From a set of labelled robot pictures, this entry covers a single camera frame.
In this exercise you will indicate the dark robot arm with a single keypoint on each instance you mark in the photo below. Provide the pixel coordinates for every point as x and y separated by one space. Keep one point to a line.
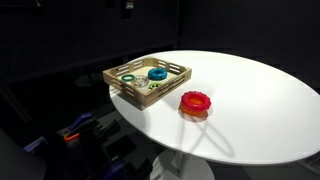
84 142

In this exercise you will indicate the wooden slatted crate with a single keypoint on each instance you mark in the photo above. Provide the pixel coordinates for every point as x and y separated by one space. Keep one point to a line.
118 80

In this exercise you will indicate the white table pedestal base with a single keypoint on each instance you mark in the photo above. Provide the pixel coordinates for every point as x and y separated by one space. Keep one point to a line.
173 165

